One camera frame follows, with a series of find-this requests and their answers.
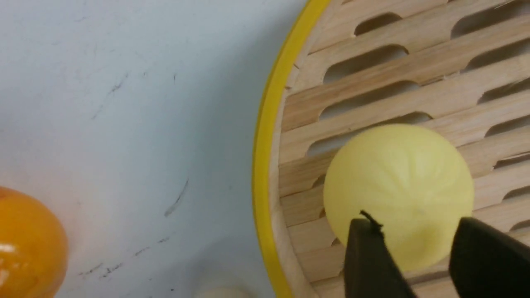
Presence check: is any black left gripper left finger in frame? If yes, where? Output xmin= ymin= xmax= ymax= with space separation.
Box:
xmin=343 ymin=211 xmax=417 ymax=298

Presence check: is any orange toy tangerine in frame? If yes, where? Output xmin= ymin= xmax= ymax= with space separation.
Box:
xmin=0 ymin=187 xmax=68 ymax=298

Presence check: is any white toy bun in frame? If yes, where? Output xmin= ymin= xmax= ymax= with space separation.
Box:
xmin=194 ymin=287 xmax=253 ymax=298

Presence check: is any bamboo steamer tray yellow rim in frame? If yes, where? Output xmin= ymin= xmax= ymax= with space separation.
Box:
xmin=253 ymin=0 xmax=529 ymax=298

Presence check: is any pale yellow toy bun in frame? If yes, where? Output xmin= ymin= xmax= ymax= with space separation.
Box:
xmin=323 ymin=124 xmax=475 ymax=272

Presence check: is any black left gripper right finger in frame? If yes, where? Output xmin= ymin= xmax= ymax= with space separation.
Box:
xmin=449 ymin=217 xmax=530 ymax=298

